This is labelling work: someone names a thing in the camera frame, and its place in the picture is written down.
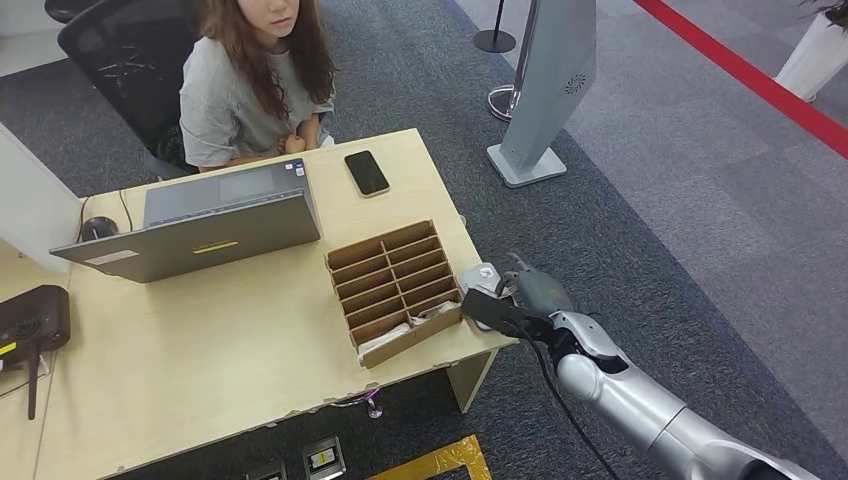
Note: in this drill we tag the chrome stanchion base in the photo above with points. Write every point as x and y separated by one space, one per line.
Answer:
500 104

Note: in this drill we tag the person's right hand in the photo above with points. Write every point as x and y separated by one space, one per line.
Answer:
283 146

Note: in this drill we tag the grey laptop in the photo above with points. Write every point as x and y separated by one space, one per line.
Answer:
212 242

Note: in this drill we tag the white room key card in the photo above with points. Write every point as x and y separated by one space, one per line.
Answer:
384 339
436 310

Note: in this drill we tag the floor socket box with label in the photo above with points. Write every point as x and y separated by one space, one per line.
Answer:
324 458

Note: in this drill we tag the person's left hand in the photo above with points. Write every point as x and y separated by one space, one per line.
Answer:
298 143

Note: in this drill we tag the paper sheet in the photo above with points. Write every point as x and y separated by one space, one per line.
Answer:
43 371

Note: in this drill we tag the person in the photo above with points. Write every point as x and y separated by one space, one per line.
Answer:
225 106

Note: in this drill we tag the black device with antenna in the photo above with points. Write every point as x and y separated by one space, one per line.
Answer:
33 321

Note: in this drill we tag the person's right forearm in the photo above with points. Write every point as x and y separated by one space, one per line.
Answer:
238 163

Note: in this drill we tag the green potted plant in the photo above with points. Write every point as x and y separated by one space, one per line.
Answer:
836 10

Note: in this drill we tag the chrome metal foot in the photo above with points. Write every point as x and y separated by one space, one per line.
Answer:
375 411

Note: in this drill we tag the wooden desk leg panel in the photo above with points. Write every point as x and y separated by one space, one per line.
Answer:
472 381

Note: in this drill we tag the red floor tape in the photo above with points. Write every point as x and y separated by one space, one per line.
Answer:
748 69

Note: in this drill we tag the person's left forearm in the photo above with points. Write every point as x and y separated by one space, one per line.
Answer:
309 129

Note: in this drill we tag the cardboard slotted card organizer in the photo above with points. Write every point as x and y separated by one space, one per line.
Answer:
384 278

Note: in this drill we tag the white planter pot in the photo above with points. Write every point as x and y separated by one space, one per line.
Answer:
815 60

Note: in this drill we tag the yellow floor tape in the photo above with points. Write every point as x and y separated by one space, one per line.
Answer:
440 460

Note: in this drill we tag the grey kiosk stand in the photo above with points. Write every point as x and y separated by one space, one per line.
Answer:
550 79

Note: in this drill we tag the black stanchion post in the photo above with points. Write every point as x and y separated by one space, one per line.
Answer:
494 41

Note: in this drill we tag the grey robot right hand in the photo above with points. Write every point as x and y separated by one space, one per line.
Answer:
540 291

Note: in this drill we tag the white partition panel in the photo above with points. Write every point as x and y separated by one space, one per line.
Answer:
36 205

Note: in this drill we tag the black computer mouse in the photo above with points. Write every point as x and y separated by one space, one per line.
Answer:
99 229

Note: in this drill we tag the black smartphone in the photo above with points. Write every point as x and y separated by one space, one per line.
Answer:
366 173

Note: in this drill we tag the black mesh office chair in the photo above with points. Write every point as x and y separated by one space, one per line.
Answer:
126 66

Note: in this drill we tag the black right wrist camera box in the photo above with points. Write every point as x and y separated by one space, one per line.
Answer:
493 311

